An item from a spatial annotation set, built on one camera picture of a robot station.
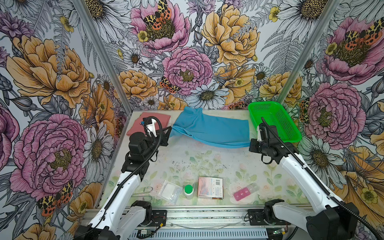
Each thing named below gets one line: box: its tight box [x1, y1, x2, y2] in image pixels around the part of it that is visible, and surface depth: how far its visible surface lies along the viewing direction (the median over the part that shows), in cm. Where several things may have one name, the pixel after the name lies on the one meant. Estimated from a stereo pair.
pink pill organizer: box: [233, 182, 260, 202], surface depth 83 cm
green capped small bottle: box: [183, 184, 194, 200], surface depth 76 cm
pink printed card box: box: [197, 176, 224, 200], surface depth 81 cm
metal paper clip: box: [131, 186, 154, 199], surface depth 85 cm
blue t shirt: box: [169, 106, 251, 148], surface depth 117 cm
